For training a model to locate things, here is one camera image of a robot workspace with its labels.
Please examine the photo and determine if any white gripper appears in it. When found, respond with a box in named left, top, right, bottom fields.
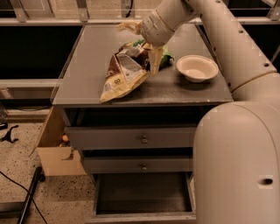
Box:
left=116, top=10, right=174, bottom=75

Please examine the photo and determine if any brown and cream chip bag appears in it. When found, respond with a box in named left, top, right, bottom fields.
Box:
left=100, top=40, right=151, bottom=102

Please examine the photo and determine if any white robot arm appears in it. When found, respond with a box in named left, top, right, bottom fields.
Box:
left=119, top=0, right=280, bottom=224

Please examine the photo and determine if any green chip bag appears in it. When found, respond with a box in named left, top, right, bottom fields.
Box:
left=130, top=39, right=174, bottom=70

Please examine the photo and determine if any grey drawer cabinet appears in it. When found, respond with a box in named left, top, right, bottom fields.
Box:
left=52, top=23, right=235, bottom=224

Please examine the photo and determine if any grey top drawer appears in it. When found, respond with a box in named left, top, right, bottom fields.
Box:
left=65, top=126, right=196, bottom=151

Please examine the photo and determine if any grey middle drawer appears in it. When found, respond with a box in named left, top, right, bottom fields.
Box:
left=82, top=156, right=193, bottom=174

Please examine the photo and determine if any grey open bottom drawer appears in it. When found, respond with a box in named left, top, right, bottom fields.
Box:
left=85, top=172, right=196, bottom=224

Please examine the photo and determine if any white paper bowl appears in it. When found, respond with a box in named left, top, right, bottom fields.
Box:
left=176, top=55, right=219, bottom=83

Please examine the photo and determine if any orange ball in box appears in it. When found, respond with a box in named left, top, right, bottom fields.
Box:
left=62, top=135, right=69, bottom=143

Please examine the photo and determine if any cardboard box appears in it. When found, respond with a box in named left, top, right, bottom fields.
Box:
left=35, top=107, right=86, bottom=176

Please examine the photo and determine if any black clamp on floor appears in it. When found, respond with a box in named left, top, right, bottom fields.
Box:
left=0, top=125, right=18, bottom=144

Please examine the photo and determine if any black floor pole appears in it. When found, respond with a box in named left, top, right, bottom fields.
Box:
left=17, top=166, right=45, bottom=224

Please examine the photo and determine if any metal railing frame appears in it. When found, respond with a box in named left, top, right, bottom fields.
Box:
left=0, top=0, right=280, bottom=25

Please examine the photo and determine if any black floor cable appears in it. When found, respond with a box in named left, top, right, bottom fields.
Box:
left=0, top=170, right=48, bottom=224

